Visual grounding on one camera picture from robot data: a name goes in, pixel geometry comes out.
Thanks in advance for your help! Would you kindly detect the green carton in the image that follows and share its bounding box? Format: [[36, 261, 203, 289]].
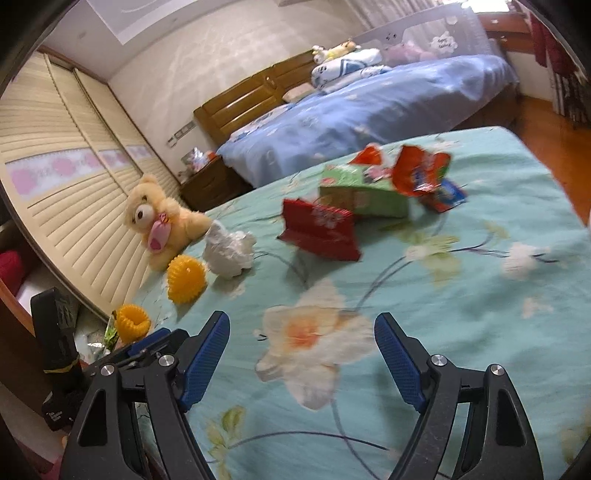
[[318, 164, 411, 219]]

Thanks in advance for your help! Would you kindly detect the wooden nightstand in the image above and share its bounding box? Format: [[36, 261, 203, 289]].
[[179, 159, 252, 213]]

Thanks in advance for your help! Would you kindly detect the blue snack wrapper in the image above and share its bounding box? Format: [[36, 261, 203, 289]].
[[427, 179, 468, 213]]

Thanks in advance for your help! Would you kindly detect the yellow spiky ball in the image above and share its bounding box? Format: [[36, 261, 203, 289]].
[[166, 255, 208, 304]]

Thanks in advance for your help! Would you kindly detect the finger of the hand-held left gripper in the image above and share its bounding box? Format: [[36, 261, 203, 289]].
[[122, 327, 188, 365]]

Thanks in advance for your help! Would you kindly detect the wooden bed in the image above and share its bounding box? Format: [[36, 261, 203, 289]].
[[193, 46, 520, 190]]

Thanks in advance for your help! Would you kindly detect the pink plush toy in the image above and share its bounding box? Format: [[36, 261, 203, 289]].
[[383, 41, 437, 65]]

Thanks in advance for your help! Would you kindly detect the silver foil wrapper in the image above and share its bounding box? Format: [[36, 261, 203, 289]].
[[78, 330, 114, 365]]

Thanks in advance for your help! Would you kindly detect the teal floral bedspread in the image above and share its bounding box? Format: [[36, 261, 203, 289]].
[[69, 126, 591, 480]]

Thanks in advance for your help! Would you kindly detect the photo frame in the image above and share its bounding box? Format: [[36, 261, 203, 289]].
[[181, 148, 211, 174]]

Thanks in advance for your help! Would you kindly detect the green foil wrapper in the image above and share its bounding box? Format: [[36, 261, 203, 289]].
[[104, 311, 122, 352]]

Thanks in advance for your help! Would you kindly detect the grey patterned curtain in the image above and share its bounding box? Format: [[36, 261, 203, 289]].
[[344, 0, 437, 21], [551, 69, 589, 127]]

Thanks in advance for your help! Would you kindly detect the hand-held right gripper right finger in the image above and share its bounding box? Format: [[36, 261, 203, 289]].
[[374, 311, 546, 480]]

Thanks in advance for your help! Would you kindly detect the yellow spiky cup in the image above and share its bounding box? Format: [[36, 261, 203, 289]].
[[115, 304, 152, 344]]

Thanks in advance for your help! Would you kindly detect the orange-red snack wrapper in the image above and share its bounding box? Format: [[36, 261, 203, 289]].
[[392, 144, 452, 197]]

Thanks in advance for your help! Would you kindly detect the yellow plush toy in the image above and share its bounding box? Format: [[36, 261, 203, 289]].
[[311, 41, 362, 63]]

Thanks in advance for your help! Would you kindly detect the grey bed guard rail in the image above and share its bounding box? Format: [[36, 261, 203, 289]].
[[353, 7, 490, 61]]

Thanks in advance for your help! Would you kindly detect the red cloth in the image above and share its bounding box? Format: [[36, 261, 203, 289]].
[[0, 251, 24, 296]]

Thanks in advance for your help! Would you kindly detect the cream teddy bear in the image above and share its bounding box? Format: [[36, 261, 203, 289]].
[[124, 173, 213, 273]]

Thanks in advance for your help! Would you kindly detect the louvered wardrobe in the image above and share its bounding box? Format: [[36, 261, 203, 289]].
[[0, 51, 195, 324]]

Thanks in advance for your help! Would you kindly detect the blue pillow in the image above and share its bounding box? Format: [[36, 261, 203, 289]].
[[228, 104, 296, 141]]

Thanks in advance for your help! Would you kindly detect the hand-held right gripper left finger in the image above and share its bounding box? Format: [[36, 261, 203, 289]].
[[60, 311, 232, 480]]

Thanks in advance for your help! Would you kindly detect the blue duvet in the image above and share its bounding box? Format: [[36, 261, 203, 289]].
[[217, 54, 515, 188]]

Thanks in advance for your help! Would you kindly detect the red padded coat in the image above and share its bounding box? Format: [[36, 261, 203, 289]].
[[531, 14, 583, 75]]

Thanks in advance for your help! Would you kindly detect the folded white and blue quilt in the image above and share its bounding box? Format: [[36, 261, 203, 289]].
[[310, 48, 393, 95]]

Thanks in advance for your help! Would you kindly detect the white paper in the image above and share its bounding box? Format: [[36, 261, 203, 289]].
[[203, 220, 257, 279]]

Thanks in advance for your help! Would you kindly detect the red snack packet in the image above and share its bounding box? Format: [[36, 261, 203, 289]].
[[277, 198, 363, 263]]

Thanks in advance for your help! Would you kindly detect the wooden desk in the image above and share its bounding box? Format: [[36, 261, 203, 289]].
[[475, 14, 529, 35]]

